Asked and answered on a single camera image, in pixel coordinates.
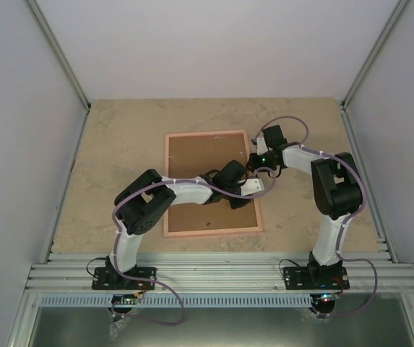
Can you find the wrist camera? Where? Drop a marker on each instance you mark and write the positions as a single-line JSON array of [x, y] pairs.
[[260, 145], [251, 186]]

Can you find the pink picture frame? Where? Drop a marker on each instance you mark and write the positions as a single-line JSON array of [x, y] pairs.
[[214, 231]]

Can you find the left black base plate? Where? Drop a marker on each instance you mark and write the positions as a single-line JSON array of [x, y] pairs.
[[109, 279]]

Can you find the aluminium rail base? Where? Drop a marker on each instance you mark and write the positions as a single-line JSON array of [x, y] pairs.
[[221, 272]]

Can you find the left corner aluminium post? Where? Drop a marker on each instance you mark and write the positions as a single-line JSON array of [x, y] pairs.
[[61, 58]]

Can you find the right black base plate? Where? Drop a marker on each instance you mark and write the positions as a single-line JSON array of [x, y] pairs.
[[296, 278]]

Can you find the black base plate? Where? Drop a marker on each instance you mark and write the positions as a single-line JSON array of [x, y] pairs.
[[296, 278], [109, 279]]

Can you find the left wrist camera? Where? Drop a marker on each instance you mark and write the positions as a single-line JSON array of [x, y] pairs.
[[251, 186]]

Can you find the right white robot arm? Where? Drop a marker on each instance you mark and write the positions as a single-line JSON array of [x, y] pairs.
[[338, 195]]

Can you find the brown cardboard backing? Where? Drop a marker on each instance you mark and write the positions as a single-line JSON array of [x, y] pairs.
[[192, 162]]

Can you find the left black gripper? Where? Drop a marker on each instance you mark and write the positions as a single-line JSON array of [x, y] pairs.
[[235, 205]]

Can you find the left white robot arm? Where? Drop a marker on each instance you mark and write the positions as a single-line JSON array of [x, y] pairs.
[[144, 202]]

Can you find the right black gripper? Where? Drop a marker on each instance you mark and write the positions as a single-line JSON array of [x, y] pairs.
[[252, 160]]

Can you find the right corner aluminium post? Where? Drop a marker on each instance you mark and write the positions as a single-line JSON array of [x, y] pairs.
[[380, 43]]

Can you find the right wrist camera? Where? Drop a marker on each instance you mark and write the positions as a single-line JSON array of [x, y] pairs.
[[260, 145]]

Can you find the corner aluminium post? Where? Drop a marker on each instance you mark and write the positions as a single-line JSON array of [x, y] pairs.
[[380, 43], [61, 58]]

